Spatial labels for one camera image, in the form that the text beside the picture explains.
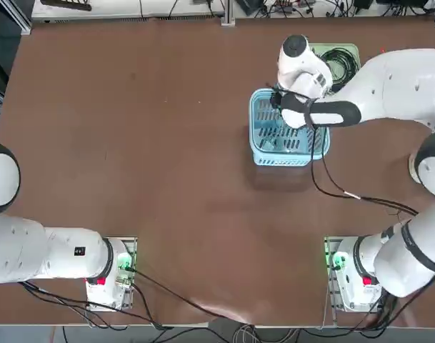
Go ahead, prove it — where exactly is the coiled black cable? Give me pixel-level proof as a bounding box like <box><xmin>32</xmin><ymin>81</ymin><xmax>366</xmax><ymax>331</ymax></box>
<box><xmin>319</xmin><ymin>49</ymin><xmax>360</xmax><ymax>86</ymax></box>

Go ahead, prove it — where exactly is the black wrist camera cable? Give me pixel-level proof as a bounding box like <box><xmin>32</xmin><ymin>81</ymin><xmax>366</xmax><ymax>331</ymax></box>
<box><xmin>302</xmin><ymin>99</ymin><xmax>420</xmax><ymax>219</ymax></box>

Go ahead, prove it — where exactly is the black power strip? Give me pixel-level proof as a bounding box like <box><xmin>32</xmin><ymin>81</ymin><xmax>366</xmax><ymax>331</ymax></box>
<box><xmin>41</xmin><ymin>0</ymin><xmax>93</xmax><ymax>11</ymax></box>

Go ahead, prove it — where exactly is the black base power cable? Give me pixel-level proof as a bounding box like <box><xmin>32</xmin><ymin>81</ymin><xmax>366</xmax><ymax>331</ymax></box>
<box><xmin>129</xmin><ymin>266</ymin><xmax>254</xmax><ymax>328</ymax></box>

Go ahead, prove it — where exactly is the white side bench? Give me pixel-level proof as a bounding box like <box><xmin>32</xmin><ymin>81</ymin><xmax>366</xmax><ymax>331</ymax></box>
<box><xmin>31</xmin><ymin>0</ymin><xmax>225</xmax><ymax>19</ymax></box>

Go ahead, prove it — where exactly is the green plastic tray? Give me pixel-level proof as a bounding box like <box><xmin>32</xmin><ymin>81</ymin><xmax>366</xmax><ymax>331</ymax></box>
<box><xmin>309</xmin><ymin>42</ymin><xmax>361</xmax><ymax>94</ymax></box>

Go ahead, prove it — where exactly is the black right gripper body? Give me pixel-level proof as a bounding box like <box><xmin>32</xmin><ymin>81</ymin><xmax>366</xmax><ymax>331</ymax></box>
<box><xmin>269</xmin><ymin>82</ymin><xmax>286</xmax><ymax>108</ymax></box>

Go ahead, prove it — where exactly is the aluminium frame post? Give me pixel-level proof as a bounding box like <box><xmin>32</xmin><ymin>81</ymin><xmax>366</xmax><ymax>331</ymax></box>
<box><xmin>221</xmin><ymin>0</ymin><xmax>236</xmax><ymax>26</ymax></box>

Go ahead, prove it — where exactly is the small cream lidded bin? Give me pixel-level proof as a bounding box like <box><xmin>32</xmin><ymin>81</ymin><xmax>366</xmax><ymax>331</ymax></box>
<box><xmin>408</xmin><ymin>153</ymin><xmax>424</xmax><ymax>185</ymax></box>

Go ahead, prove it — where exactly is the blue plastic slotted basket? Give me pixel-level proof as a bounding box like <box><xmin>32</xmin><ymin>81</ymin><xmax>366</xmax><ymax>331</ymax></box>
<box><xmin>248</xmin><ymin>88</ymin><xmax>331</xmax><ymax>167</ymax></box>

